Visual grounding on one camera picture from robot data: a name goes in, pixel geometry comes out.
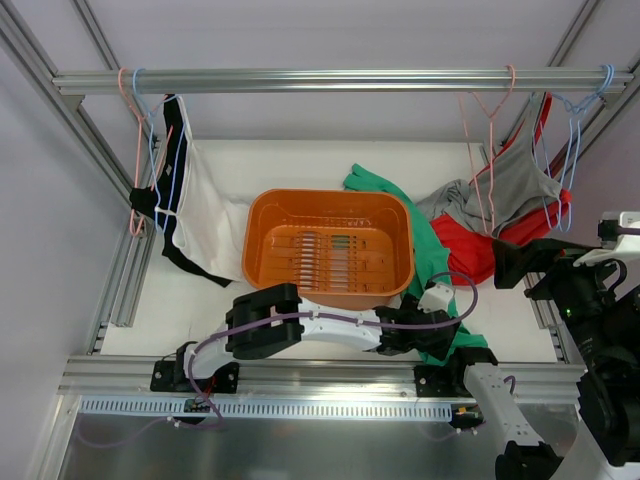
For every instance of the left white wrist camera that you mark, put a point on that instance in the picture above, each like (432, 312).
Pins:
(436, 297)

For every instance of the black mounting plate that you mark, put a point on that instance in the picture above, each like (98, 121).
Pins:
(433, 381)
(168, 377)

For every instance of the orange plastic basket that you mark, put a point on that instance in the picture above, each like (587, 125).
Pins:
(344, 249)

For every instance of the pink wire hanger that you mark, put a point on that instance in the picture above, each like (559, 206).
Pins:
(490, 150)
(135, 150)

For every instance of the grey tank top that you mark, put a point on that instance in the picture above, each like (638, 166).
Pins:
(499, 196)

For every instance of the blue wire hanger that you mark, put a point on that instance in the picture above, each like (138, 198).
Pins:
(559, 213)
(172, 146)

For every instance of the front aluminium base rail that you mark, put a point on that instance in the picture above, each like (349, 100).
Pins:
(311, 379)

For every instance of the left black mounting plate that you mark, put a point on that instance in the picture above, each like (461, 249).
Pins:
(168, 377)

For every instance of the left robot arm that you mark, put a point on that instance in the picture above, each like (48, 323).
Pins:
(266, 322)

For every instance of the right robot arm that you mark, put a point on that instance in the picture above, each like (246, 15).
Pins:
(602, 393)

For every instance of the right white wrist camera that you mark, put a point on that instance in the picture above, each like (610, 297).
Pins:
(612, 237)

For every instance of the black tank top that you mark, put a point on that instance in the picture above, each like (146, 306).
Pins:
(143, 201)

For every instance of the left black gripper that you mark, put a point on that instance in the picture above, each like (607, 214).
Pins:
(439, 338)

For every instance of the aluminium hanging rail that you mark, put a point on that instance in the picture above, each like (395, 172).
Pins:
(196, 81)

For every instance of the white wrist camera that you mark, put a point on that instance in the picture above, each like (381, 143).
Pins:
(612, 237)
(436, 297)

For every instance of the green tank top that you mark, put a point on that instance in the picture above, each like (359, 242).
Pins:
(430, 258)

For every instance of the white slotted cable duct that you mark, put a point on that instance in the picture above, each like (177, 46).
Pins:
(263, 408)

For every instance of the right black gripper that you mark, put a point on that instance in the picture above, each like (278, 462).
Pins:
(532, 257)

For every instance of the red tank top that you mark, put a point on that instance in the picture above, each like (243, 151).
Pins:
(471, 252)

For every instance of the white tank top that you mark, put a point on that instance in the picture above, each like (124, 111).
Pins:
(210, 227)

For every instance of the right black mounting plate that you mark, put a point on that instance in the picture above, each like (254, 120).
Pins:
(433, 381)

